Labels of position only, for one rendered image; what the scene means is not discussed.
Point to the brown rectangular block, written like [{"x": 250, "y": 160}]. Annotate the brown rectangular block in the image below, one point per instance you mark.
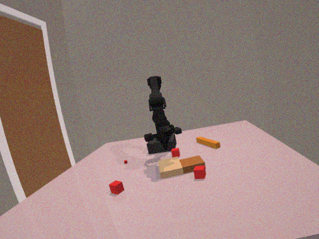
[{"x": 189, "y": 164}]

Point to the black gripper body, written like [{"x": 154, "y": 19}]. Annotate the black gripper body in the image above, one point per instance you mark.
[{"x": 149, "y": 137}]

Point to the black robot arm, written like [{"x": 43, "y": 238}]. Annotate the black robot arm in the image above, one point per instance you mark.
[{"x": 156, "y": 102}]

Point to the orange flat bar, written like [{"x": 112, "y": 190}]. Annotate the orange flat bar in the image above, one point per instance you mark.
[{"x": 208, "y": 142}]

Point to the red cube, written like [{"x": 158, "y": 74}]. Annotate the red cube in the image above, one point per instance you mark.
[
  {"x": 116, "y": 187},
  {"x": 175, "y": 152},
  {"x": 199, "y": 172}
]

